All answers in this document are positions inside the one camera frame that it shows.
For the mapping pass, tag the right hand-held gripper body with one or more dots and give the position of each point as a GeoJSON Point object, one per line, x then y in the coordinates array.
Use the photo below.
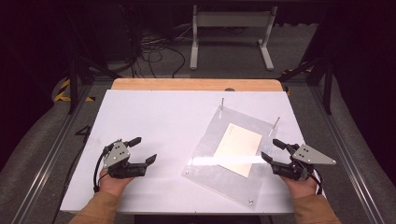
{"type": "Point", "coordinates": [306, 154]}

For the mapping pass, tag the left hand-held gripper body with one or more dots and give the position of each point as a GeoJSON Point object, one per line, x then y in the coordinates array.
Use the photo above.
{"type": "Point", "coordinates": [116, 154]}

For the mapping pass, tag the clear acrylic panel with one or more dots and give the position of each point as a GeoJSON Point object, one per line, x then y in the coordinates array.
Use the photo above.
{"type": "Point", "coordinates": [214, 183]}

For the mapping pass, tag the person's left hand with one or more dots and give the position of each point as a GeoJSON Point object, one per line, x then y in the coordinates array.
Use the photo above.
{"type": "Point", "coordinates": [112, 184]}

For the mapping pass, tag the person's right hand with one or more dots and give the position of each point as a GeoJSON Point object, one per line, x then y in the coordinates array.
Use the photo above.
{"type": "Point", "coordinates": [299, 187]}

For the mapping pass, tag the white board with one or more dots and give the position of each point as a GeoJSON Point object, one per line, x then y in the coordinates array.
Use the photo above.
{"type": "Point", "coordinates": [162, 130]}

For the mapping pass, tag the cream paper card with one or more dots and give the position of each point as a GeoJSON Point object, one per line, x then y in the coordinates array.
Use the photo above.
{"type": "Point", "coordinates": [238, 149]}

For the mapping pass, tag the black metal stand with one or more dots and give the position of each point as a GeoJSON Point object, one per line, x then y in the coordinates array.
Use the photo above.
{"type": "Point", "coordinates": [327, 90]}
{"type": "Point", "coordinates": [74, 77]}

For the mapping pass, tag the yellow black floor tape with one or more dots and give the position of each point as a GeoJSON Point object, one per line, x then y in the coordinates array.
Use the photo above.
{"type": "Point", "coordinates": [63, 93]}
{"type": "Point", "coordinates": [295, 69]}

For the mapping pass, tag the wooden table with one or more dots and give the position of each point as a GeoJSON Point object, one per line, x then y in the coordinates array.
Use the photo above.
{"type": "Point", "coordinates": [186, 84]}

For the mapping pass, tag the white metal stand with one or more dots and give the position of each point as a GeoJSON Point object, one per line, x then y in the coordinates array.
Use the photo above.
{"type": "Point", "coordinates": [232, 19]}

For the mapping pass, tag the metal standoff post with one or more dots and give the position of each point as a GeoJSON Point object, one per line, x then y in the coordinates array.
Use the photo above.
{"type": "Point", "coordinates": [275, 125]}
{"type": "Point", "coordinates": [222, 104]}

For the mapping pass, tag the aluminium rail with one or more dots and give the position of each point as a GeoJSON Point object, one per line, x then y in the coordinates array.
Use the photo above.
{"type": "Point", "coordinates": [348, 155]}
{"type": "Point", "coordinates": [49, 158]}

